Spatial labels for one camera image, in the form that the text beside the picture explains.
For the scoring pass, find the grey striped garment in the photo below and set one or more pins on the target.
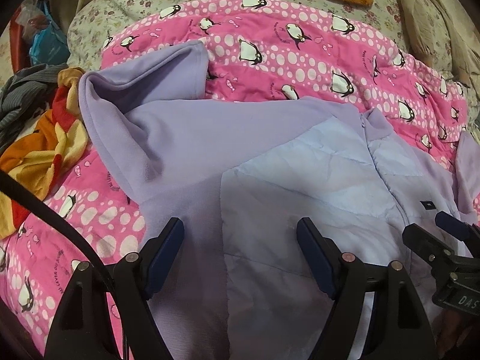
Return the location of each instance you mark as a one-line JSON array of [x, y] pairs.
[[22, 94]]

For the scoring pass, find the floral beige bedsheet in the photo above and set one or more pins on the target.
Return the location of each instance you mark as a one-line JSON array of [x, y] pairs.
[[99, 19]]

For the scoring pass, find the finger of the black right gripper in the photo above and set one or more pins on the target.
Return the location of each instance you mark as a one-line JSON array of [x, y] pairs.
[[467, 233], [423, 244]]

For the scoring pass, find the blue plastic bag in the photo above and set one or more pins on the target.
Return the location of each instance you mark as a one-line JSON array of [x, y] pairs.
[[50, 45]]

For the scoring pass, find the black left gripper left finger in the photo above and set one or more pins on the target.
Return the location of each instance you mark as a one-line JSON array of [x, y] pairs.
[[108, 317]]

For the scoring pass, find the pink penguin quilt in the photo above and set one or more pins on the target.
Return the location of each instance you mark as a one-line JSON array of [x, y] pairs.
[[260, 51]]

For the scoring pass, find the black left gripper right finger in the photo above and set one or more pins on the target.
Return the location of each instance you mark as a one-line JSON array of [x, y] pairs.
[[398, 326]]

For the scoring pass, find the lilac fleece jacket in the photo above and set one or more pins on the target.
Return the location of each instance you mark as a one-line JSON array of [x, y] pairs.
[[240, 175]]

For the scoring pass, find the orange yellow red cloth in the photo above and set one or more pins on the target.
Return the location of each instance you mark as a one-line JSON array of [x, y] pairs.
[[37, 160]]

